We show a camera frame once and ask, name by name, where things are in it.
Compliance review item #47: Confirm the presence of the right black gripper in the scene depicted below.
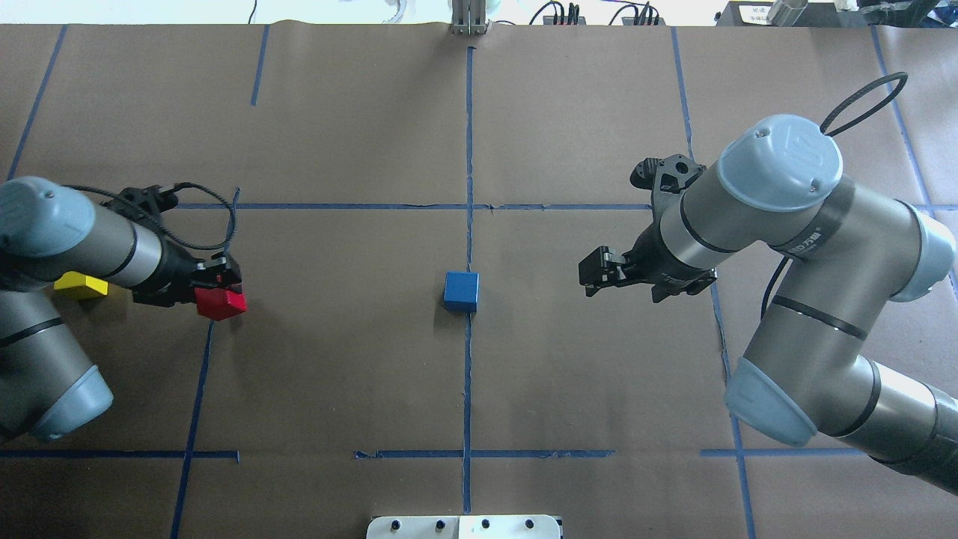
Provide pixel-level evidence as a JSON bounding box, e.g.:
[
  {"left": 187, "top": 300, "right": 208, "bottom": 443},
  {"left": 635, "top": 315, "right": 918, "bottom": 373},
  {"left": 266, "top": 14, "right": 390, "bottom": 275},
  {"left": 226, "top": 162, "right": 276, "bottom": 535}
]
[{"left": 578, "top": 238, "right": 718, "bottom": 303}]

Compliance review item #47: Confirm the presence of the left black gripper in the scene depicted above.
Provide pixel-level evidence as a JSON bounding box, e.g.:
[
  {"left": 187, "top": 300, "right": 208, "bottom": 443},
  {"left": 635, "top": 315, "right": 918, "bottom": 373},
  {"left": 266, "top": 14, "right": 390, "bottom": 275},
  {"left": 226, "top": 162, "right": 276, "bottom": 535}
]
[{"left": 133, "top": 240, "right": 242, "bottom": 308}]

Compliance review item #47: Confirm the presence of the red wooden cube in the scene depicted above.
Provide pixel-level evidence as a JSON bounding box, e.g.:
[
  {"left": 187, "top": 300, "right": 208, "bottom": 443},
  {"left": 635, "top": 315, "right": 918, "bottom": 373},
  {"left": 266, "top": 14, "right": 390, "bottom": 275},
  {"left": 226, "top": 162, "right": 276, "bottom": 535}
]
[{"left": 194, "top": 287, "right": 248, "bottom": 321}]

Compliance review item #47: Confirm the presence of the blue wooden cube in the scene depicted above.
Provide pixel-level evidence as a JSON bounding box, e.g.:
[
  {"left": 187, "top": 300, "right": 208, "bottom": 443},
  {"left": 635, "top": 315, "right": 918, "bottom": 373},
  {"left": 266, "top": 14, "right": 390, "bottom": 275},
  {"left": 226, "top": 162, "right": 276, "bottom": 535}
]
[{"left": 442, "top": 272, "right": 480, "bottom": 314}]

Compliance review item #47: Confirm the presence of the yellow wooden cube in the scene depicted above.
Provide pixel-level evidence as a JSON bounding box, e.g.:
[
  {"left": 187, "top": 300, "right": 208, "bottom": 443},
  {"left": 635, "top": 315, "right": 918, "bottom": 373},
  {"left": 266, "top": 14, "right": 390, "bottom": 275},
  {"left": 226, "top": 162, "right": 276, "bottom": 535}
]
[{"left": 52, "top": 272, "right": 109, "bottom": 301}]

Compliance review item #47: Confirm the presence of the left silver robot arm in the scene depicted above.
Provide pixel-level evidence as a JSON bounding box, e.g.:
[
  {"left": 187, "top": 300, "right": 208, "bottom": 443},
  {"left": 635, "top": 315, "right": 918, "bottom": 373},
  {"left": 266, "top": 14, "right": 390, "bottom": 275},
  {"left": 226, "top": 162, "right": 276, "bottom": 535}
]
[{"left": 1, "top": 175, "right": 247, "bottom": 442}]

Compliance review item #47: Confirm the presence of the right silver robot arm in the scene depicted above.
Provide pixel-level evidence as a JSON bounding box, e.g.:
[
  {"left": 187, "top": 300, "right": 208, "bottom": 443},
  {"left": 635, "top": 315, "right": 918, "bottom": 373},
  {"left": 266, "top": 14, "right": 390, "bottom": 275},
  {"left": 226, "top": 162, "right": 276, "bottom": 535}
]
[{"left": 578, "top": 114, "right": 957, "bottom": 493}]

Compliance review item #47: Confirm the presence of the far orange black adapter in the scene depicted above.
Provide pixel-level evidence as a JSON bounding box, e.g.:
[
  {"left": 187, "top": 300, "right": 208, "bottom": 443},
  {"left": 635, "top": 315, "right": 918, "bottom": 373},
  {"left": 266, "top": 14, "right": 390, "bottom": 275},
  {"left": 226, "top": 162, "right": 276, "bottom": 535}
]
[{"left": 530, "top": 1, "right": 588, "bottom": 26}]

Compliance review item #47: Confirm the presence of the black box under cylinder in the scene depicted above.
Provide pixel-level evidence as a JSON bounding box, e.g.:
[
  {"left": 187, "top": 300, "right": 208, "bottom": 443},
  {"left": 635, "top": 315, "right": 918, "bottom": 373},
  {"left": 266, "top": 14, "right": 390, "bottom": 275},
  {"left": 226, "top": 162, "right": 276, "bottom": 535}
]
[{"left": 715, "top": 1, "right": 869, "bottom": 28}]

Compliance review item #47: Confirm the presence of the metal cylinder weight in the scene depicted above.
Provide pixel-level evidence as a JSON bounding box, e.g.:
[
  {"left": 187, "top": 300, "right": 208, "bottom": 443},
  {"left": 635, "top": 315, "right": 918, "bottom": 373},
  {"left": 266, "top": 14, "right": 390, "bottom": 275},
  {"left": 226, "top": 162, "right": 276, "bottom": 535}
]
[{"left": 766, "top": 0, "right": 808, "bottom": 27}]

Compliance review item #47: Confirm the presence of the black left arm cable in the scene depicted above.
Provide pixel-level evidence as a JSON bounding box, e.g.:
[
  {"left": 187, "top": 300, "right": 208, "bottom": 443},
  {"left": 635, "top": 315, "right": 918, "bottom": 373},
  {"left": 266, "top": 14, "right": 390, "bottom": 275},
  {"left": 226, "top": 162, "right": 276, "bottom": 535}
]
[{"left": 64, "top": 182, "right": 239, "bottom": 252}]

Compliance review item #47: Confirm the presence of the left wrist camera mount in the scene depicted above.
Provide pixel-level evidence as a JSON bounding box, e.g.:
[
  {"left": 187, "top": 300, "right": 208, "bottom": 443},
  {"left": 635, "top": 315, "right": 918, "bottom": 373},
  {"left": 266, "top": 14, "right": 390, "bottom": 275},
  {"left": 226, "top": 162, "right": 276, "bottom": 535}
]
[{"left": 100, "top": 186, "right": 179, "bottom": 224}]

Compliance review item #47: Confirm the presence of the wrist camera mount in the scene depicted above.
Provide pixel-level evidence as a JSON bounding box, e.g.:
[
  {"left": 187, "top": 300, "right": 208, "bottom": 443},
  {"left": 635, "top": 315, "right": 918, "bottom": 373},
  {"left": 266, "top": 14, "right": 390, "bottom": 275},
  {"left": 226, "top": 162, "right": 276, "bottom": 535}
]
[
  {"left": 629, "top": 154, "right": 707, "bottom": 222},
  {"left": 100, "top": 186, "right": 179, "bottom": 224}
]

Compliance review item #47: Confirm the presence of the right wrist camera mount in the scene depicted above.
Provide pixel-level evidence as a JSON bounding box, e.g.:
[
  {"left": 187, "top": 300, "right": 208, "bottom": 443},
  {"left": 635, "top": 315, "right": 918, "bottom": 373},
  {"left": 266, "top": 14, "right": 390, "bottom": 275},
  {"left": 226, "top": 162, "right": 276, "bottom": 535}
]
[{"left": 629, "top": 154, "right": 707, "bottom": 222}]

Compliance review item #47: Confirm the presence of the aluminium frame post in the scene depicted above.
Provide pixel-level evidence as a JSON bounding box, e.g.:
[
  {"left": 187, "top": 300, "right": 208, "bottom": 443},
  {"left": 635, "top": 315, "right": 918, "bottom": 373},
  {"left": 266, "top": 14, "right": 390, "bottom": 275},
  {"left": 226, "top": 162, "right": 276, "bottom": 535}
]
[{"left": 449, "top": 0, "right": 489, "bottom": 35}]

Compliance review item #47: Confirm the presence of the white mast base plate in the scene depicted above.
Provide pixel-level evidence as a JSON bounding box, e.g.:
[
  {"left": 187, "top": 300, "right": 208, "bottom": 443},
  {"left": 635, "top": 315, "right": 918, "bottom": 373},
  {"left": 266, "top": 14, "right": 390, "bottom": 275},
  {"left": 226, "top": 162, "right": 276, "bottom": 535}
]
[{"left": 366, "top": 514, "right": 564, "bottom": 538}]

